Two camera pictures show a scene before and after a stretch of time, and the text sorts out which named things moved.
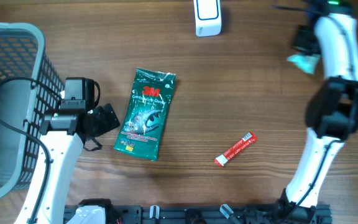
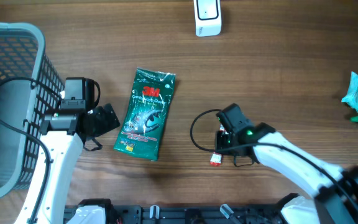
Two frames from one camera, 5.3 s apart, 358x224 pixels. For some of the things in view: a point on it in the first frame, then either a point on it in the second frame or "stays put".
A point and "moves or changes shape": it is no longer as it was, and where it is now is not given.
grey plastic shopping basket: [18, 84] stays put
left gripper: [109, 121] stays put
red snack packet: [249, 139] moves or changes shape
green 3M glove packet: [142, 126] stays put
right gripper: [300, 43] to [220, 145]
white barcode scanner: [208, 20] stays put
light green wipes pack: [307, 63] moves or changes shape
